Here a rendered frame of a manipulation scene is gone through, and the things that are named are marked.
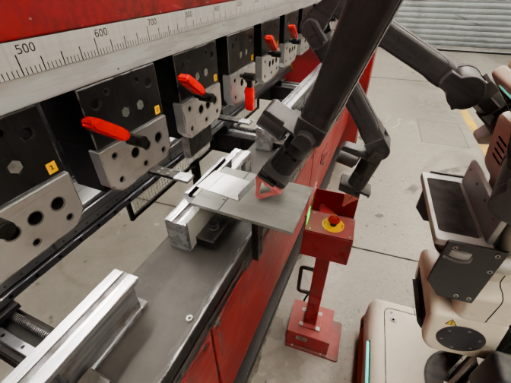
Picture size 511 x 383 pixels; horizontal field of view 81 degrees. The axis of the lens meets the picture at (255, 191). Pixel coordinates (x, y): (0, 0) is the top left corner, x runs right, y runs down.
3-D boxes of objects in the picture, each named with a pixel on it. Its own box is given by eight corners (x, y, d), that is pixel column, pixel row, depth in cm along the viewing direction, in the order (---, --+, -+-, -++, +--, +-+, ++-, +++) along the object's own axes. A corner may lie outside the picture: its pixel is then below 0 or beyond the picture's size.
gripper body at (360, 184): (340, 177, 102) (349, 159, 97) (368, 188, 101) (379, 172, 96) (338, 188, 97) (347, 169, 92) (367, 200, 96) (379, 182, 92)
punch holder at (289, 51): (283, 68, 105) (286, 14, 95) (261, 66, 108) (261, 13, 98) (296, 58, 116) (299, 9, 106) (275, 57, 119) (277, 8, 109)
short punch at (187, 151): (192, 166, 71) (186, 129, 66) (185, 164, 72) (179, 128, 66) (213, 147, 79) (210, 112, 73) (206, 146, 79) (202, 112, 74)
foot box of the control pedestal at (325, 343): (337, 362, 138) (341, 350, 130) (284, 345, 144) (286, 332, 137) (341, 324, 153) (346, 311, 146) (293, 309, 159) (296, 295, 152)
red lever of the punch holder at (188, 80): (191, 72, 50) (216, 95, 59) (170, 69, 51) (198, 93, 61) (188, 83, 50) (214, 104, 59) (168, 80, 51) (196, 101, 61)
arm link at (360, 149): (388, 151, 83) (388, 137, 89) (349, 136, 84) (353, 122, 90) (367, 182, 91) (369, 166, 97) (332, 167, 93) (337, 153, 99)
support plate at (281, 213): (292, 235, 65) (293, 232, 65) (190, 205, 74) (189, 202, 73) (312, 190, 79) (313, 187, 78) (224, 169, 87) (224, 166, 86)
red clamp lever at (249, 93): (253, 112, 79) (253, 74, 73) (239, 110, 80) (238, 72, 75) (256, 110, 80) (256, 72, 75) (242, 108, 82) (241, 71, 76)
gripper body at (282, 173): (258, 173, 65) (274, 151, 60) (274, 152, 73) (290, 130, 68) (281, 191, 65) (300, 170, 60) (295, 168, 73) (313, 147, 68)
